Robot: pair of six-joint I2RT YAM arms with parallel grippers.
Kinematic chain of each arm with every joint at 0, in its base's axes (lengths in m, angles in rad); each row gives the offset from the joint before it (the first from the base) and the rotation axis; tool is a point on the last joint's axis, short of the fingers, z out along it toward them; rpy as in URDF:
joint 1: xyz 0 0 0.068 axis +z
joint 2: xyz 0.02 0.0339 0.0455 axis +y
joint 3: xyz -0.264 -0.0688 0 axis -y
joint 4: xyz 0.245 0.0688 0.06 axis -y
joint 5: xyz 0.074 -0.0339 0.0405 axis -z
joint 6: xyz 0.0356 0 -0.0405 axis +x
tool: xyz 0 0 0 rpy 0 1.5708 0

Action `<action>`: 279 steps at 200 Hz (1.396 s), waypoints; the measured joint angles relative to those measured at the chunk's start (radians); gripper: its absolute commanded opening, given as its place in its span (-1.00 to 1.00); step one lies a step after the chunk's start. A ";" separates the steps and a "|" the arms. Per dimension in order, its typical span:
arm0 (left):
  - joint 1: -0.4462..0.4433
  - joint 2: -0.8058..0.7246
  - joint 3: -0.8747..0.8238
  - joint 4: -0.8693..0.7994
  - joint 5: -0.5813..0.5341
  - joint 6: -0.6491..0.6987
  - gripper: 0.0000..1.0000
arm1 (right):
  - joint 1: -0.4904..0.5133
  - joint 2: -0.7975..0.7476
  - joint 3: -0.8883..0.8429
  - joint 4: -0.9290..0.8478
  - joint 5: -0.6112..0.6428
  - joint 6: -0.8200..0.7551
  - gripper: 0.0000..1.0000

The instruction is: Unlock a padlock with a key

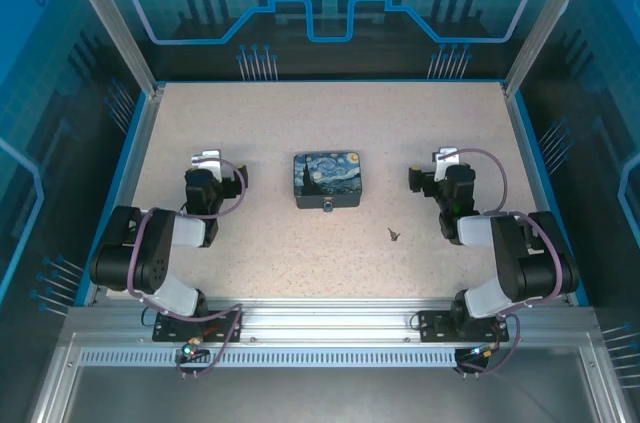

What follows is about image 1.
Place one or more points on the small metal key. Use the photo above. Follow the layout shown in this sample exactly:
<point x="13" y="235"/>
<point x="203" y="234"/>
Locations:
<point x="393" y="234"/>

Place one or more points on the starry night print tin box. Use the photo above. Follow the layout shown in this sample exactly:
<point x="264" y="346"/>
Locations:
<point x="327" y="175"/>

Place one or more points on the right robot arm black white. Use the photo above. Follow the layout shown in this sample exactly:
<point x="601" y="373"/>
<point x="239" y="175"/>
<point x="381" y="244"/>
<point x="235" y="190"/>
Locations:
<point x="510" y="263"/>

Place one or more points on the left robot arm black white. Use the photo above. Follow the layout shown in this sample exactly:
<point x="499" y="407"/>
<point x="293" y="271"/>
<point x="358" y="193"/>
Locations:
<point x="150" y="258"/>

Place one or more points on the small LED circuit board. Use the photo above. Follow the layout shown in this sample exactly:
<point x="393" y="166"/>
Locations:
<point x="191" y="350"/>
<point x="481" y="353"/>

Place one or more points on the grey metal panel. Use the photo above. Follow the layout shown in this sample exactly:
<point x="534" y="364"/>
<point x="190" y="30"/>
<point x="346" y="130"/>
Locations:
<point x="325" y="395"/>

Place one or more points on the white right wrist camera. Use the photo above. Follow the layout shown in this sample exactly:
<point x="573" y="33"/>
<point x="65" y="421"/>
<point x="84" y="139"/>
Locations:
<point x="444" y="160"/>

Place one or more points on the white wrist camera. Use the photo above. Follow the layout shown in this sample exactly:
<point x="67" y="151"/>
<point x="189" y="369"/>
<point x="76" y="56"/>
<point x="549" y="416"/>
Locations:
<point x="206" y="160"/>
<point x="444" y="160"/>

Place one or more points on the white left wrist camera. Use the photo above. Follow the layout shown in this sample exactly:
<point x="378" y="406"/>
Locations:
<point x="206" y="160"/>

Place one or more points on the aluminium side rail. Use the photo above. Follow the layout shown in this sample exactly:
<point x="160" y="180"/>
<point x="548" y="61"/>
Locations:
<point x="520" y="143"/>
<point x="137" y="158"/>

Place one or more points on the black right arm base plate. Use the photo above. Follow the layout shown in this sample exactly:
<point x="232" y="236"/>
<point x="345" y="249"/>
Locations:
<point x="435" y="327"/>

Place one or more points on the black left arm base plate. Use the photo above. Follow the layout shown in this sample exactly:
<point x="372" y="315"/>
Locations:
<point x="225" y="328"/>

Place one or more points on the aluminium front rail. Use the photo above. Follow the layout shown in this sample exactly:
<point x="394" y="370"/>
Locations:
<point x="325" y="315"/>

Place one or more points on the aluminium upright post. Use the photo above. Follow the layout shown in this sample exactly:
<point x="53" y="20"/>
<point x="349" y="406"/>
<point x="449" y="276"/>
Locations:
<point x="547" y="23"/>
<point x="115" y="23"/>

